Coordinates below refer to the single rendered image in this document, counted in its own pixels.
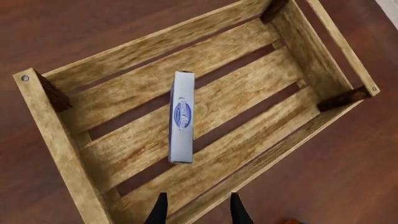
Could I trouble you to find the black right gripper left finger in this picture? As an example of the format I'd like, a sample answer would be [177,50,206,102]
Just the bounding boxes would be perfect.
[144,192,168,224]

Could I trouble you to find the wooden slat tray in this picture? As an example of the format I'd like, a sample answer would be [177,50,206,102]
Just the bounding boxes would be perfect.
[12,0,380,224]

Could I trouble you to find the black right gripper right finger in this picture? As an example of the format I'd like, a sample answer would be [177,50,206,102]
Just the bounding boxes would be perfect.
[229,192,255,224]

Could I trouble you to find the grey cream cheese box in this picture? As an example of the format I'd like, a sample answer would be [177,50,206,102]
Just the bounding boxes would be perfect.
[168,70,196,166]

